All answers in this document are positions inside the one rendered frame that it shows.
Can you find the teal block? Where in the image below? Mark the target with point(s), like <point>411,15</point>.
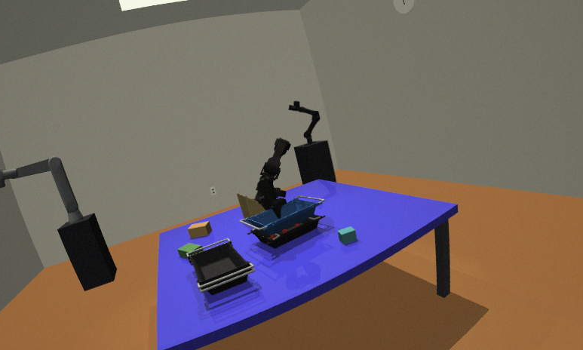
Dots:
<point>347,235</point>

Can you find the green block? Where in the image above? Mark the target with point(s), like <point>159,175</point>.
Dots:
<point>188,248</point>

